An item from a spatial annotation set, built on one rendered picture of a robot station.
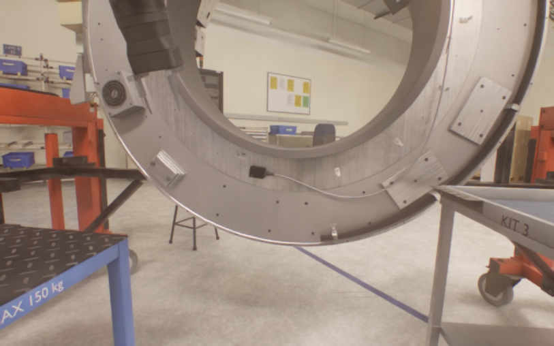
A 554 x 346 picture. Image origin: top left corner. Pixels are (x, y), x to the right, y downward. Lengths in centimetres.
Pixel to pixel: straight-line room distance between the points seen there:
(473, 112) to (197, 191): 87
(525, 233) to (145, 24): 66
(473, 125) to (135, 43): 86
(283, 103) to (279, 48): 130
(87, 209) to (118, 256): 113
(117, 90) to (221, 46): 563
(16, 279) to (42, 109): 105
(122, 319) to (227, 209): 43
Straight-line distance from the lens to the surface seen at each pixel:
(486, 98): 98
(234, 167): 89
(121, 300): 67
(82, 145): 171
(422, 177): 91
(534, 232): 57
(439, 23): 93
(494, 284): 178
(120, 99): 99
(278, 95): 700
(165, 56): 47
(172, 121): 96
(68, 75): 517
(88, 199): 173
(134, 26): 49
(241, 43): 678
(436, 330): 96
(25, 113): 146
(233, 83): 649
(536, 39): 107
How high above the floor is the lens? 80
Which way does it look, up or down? 7 degrees down
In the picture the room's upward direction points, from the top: 1 degrees clockwise
